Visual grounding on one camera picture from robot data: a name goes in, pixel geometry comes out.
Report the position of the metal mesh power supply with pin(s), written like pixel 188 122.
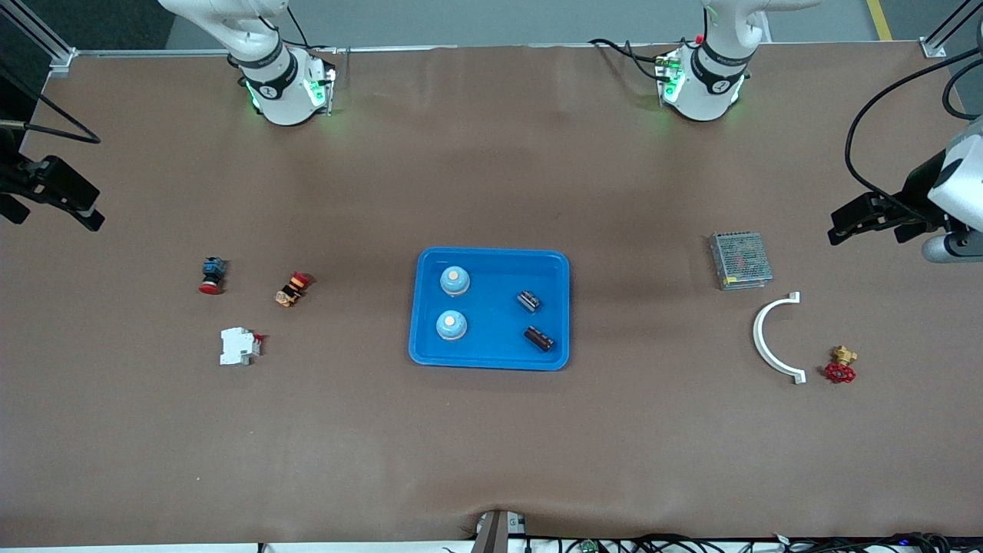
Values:
pixel 741 261

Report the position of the red push button blue body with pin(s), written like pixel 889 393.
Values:
pixel 213 270

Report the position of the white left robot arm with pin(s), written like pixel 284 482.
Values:
pixel 703 84

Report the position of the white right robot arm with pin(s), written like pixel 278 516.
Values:
pixel 276 92

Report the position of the orange emergency stop button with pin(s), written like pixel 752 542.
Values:
pixel 290 292

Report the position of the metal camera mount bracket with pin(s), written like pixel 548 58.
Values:
pixel 498 534

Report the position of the brown table mat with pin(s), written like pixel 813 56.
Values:
pixel 491 445

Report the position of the blue plastic tray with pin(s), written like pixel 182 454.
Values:
pixel 491 307

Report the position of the aluminium frame strut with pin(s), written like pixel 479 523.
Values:
pixel 61 60
pixel 948 29

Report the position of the white curved plastic bracket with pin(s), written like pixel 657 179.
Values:
pixel 759 338

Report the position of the small green circuit board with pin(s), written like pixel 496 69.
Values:
pixel 588 547

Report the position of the dark electrolytic capacitor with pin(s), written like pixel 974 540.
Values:
pixel 539 338
pixel 528 301

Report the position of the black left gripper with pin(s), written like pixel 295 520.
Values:
pixel 919 187

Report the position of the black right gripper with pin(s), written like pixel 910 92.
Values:
pixel 17 178

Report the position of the light blue round knob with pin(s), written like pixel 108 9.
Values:
pixel 455 284

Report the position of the white circuit breaker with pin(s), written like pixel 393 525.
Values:
pixel 236 347

